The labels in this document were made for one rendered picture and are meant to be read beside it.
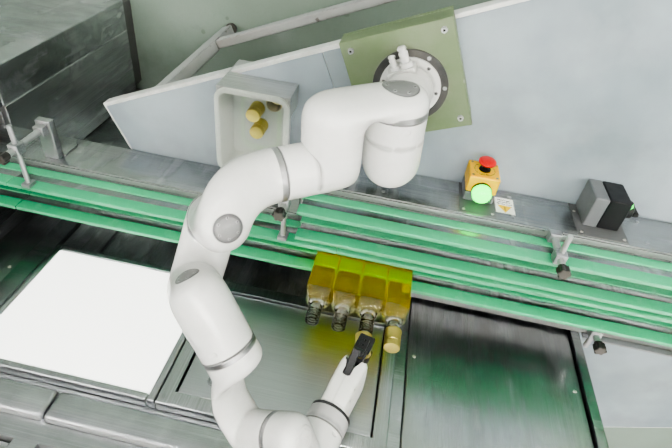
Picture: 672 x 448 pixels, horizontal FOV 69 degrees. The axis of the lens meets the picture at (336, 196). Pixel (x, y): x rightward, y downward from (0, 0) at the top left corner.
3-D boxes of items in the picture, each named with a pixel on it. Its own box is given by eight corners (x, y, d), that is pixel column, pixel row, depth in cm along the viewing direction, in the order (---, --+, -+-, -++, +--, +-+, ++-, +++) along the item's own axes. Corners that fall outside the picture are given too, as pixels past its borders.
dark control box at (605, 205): (574, 203, 119) (581, 225, 112) (588, 176, 114) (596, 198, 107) (608, 209, 118) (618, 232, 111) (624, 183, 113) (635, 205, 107)
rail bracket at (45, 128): (63, 147, 133) (4, 196, 116) (47, 91, 123) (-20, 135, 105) (79, 151, 133) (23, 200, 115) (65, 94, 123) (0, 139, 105)
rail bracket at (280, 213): (284, 217, 120) (269, 252, 111) (287, 161, 110) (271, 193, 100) (296, 219, 120) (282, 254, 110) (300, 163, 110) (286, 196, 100)
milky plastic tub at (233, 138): (229, 151, 128) (216, 169, 121) (226, 71, 114) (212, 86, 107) (293, 164, 126) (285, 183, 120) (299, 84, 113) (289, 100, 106)
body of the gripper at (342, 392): (343, 445, 87) (367, 393, 96) (349, 415, 81) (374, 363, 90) (306, 425, 90) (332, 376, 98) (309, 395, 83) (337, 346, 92)
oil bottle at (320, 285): (322, 244, 124) (302, 309, 107) (324, 227, 121) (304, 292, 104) (344, 248, 124) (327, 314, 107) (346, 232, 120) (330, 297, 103)
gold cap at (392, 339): (387, 323, 101) (385, 341, 98) (403, 328, 101) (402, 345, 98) (383, 333, 103) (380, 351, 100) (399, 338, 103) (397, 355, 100)
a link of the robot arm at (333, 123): (271, 179, 80) (268, 88, 70) (399, 153, 88) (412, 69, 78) (291, 214, 73) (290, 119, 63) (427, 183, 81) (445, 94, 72)
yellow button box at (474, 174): (461, 181, 121) (462, 199, 115) (469, 156, 116) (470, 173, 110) (489, 186, 120) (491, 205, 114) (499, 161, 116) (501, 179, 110)
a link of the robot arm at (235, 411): (263, 327, 73) (323, 435, 78) (211, 331, 81) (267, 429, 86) (227, 366, 67) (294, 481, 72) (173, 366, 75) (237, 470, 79)
